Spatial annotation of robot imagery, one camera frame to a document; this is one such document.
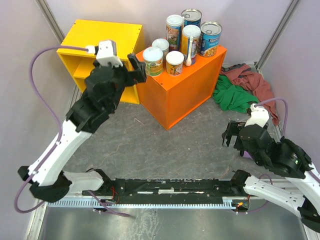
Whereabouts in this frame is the green cloth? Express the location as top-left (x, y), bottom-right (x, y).
top-left (212, 75), bottom-right (259, 113)

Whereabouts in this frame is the blue Progresso soup can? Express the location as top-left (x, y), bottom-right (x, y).
top-left (197, 21), bottom-right (223, 57)

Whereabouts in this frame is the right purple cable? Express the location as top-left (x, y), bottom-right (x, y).
top-left (247, 97), bottom-right (320, 215)

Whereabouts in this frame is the purple cable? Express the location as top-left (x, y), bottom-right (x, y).
top-left (247, 97), bottom-right (320, 215)
top-left (13, 45), bottom-right (133, 217)

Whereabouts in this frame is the red pink cloth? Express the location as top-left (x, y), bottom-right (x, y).
top-left (219, 63), bottom-right (280, 126)

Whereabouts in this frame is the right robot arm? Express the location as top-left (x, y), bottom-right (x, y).
top-left (221, 120), bottom-right (320, 232)

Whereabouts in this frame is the yellow soup can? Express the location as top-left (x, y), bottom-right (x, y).
top-left (166, 14), bottom-right (184, 52)

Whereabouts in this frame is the yellow open shelf cabinet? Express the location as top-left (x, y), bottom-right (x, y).
top-left (56, 19), bottom-right (145, 92)

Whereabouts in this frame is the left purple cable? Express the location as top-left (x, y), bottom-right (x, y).
top-left (13, 45), bottom-right (133, 217)

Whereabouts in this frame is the white slotted cable duct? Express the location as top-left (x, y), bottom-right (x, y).
top-left (46, 197), bottom-right (237, 208)

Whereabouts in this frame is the purple cloth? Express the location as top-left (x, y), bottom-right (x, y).
top-left (239, 150), bottom-right (252, 159)

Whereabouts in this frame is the yellow blue can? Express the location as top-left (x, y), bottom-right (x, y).
top-left (180, 24), bottom-right (201, 67)

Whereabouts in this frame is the white lid small jar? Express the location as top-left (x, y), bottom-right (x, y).
top-left (152, 38), bottom-right (170, 62)

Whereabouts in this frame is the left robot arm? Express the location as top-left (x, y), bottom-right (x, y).
top-left (18, 54), bottom-right (147, 203)

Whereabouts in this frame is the white plastic spoon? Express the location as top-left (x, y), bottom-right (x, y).
top-left (185, 36), bottom-right (193, 67)

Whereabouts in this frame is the green label noodle cup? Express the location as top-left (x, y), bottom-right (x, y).
top-left (142, 46), bottom-right (163, 77)

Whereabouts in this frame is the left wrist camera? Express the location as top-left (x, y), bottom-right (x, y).
top-left (85, 40), bottom-right (124, 68)

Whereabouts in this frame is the dark blue soup can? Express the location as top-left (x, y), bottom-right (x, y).
top-left (181, 8), bottom-right (202, 27)

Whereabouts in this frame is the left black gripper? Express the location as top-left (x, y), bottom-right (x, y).
top-left (105, 53), bottom-right (148, 111)

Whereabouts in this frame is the orange wooden box cabinet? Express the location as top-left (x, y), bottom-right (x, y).
top-left (136, 45), bottom-right (227, 130)

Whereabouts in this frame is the orange label small jar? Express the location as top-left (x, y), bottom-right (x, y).
top-left (166, 51), bottom-right (184, 76)

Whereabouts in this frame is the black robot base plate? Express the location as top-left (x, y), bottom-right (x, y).
top-left (93, 178), bottom-right (248, 206)

